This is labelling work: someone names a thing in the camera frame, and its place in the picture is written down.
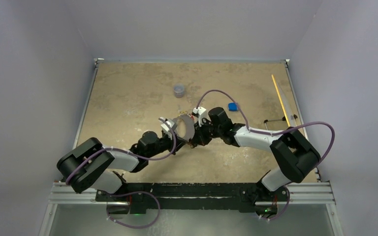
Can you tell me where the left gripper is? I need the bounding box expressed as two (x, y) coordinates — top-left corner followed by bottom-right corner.
(146, 131), (187, 158)

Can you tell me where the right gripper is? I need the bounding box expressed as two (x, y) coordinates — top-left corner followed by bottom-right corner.
(192, 118), (223, 146)

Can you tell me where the metal key organizer plate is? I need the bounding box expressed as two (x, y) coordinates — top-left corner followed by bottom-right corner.
(172, 114), (195, 141)

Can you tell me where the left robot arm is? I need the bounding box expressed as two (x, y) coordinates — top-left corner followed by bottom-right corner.
(56, 131), (187, 201)

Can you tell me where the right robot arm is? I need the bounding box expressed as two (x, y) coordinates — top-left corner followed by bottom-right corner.
(189, 107), (321, 200)

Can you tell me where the blue eraser block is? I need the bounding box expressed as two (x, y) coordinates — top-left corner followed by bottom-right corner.
(227, 102), (239, 112)

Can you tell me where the small grey cup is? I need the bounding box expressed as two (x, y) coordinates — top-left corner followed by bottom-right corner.
(173, 84), (186, 98)

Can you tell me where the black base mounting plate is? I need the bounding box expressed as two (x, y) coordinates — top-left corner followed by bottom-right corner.
(95, 182), (289, 216)

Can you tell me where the yellow wooden stick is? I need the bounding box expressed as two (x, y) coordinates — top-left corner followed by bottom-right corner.
(271, 74), (291, 127)

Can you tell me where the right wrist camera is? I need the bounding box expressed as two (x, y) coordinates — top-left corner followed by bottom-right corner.
(192, 106), (208, 127)

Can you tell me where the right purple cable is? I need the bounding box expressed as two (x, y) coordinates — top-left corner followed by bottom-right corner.
(195, 89), (336, 221)

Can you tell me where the black wire stand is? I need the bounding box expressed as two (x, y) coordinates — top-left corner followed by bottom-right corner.
(263, 114), (298, 130)

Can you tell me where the aluminium frame rail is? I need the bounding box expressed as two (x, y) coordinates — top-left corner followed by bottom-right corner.
(48, 182), (336, 205)

